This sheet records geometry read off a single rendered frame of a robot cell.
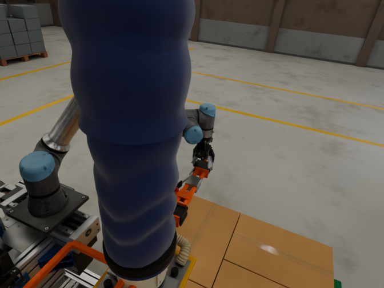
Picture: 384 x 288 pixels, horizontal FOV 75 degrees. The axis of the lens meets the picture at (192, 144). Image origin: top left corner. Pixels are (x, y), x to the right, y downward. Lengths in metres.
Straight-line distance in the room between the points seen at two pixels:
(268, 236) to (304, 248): 0.22
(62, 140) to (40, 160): 0.12
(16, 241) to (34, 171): 0.33
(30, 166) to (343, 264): 2.38
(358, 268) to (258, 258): 1.21
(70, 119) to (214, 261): 1.08
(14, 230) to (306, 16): 10.33
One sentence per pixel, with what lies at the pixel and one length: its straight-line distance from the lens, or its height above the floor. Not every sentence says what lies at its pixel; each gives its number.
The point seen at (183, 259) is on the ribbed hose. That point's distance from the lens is 1.05.
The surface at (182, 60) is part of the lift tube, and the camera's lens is 0.48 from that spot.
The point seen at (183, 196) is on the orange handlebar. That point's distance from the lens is 1.14.
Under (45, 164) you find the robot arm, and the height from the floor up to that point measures 1.26.
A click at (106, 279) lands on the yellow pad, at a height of 0.95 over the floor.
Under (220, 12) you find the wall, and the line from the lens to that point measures 11.17.
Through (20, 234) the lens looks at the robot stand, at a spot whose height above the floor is 0.95.
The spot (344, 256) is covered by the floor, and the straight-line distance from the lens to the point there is 2.70.
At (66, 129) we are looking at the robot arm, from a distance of 1.12.
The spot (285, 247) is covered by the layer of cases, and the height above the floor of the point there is 0.54.
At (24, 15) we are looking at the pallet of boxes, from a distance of 7.87.
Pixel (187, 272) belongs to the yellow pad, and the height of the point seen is 0.95.
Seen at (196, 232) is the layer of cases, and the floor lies 0.54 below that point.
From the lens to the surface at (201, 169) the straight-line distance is 1.29.
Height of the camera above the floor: 1.85
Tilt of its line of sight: 32 degrees down
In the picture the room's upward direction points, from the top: 5 degrees clockwise
